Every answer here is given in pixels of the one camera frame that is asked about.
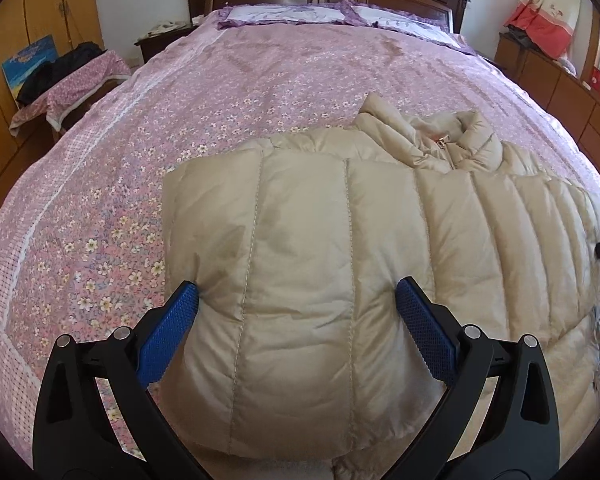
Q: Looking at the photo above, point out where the dark wooden nightstand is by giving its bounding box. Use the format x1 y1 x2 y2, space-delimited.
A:
135 21 198 63

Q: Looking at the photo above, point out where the yellow wooden wardrobe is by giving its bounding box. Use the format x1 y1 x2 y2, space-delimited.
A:
0 0 106 221

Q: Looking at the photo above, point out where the purple frilled pillow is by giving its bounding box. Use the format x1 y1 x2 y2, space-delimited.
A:
347 0 476 56
216 2 353 31

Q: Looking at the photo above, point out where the long wooden cabinet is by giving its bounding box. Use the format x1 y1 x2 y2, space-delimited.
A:
495 32 600 176

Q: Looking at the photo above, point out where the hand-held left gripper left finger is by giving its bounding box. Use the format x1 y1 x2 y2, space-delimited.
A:
32 280 206 480

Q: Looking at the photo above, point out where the pink floral bedspread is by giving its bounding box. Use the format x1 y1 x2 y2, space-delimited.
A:
0 2 600 480

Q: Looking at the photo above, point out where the beige down jacket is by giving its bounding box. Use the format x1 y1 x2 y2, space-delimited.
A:
161 92 600 480

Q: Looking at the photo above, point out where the black garment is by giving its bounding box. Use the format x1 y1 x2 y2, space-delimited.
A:
17 42 103 106

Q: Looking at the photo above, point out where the blue painting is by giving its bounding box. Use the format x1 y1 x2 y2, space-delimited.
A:
1 35 58 106

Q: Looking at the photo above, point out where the cream and red curtain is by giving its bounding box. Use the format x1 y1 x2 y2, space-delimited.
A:
504 0 583 58

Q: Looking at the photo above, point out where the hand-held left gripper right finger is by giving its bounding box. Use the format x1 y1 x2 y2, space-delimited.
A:
382 276 561 480

